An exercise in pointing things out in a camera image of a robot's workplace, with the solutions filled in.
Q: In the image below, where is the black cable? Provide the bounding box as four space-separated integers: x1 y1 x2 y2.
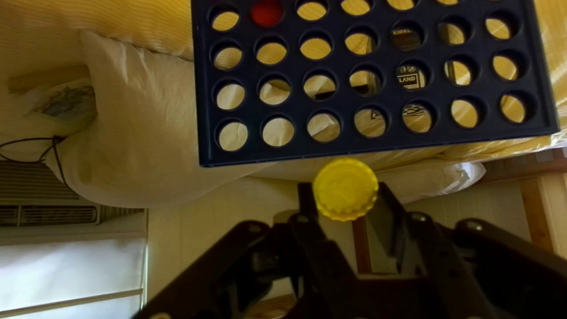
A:
0 136 69 187

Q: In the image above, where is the blue connect four grid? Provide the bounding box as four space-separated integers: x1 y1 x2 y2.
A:
190 0 560 168

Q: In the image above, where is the large white pillow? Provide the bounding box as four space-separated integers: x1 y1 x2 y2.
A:
43 30 271 209

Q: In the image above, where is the flat white pillow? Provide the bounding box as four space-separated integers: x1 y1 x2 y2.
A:
250 151 487 205

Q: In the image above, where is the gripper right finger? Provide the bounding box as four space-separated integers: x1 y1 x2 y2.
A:
369 182 567 319

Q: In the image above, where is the yellow game chip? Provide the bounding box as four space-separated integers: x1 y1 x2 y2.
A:
312 158 380 222

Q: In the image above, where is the red game chip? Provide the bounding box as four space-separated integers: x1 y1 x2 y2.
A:
251 0 284 27

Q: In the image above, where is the window air conditioner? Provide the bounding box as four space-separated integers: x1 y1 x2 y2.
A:
0 160 148 228

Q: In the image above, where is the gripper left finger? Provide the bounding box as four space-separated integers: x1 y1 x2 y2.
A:
131 182 357 319

